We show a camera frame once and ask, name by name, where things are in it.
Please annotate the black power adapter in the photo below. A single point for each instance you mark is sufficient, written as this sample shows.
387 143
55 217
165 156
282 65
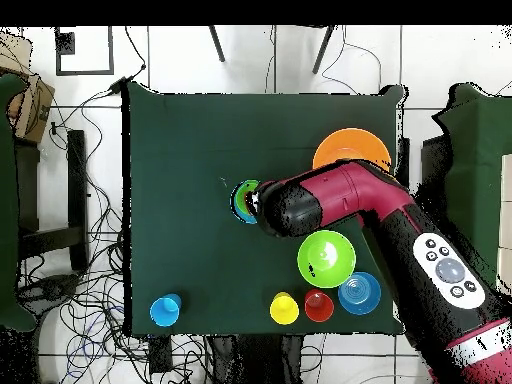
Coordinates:
117 85

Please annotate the black square floor frame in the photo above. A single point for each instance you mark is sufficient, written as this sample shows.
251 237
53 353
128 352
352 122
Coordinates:
84 72

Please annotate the white boxes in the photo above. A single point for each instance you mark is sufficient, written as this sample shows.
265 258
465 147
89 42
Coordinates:
506 208

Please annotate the dark green tablecloth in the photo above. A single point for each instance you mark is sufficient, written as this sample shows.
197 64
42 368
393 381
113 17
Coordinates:
180 140

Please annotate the cardboard box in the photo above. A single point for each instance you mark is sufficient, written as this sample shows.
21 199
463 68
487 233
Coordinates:
32 108

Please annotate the grey base with black knob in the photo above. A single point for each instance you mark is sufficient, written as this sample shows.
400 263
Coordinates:
52 288

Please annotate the large blue bowl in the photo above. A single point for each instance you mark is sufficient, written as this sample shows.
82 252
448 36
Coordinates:
359 294

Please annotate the black stand leg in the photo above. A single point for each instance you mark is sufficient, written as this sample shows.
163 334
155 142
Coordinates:
216 44
324 50

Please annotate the large orange bowl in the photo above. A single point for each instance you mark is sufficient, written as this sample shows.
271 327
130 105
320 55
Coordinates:
352 144

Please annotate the yellow cup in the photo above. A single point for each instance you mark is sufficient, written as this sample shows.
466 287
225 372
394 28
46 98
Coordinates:
284 310

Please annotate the red-orange cup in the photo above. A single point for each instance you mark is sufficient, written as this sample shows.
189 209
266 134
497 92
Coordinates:
319 308

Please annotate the green cup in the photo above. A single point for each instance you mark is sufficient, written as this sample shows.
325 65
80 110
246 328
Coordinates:
240 198

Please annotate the green-clothed side table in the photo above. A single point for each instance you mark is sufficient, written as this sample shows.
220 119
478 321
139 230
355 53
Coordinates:
480 160
8 200

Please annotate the blue cup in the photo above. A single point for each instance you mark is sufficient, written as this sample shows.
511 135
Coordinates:
164 312

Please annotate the black power strip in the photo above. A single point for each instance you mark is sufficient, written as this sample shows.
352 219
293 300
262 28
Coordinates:
160 354

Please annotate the small cyan bowl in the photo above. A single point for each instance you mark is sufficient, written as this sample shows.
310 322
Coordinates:
244 218

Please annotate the large green bowl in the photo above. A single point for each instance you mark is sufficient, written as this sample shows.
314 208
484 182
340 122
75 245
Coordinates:
326 258

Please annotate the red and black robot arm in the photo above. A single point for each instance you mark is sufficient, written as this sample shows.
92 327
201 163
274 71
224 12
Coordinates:
360 188

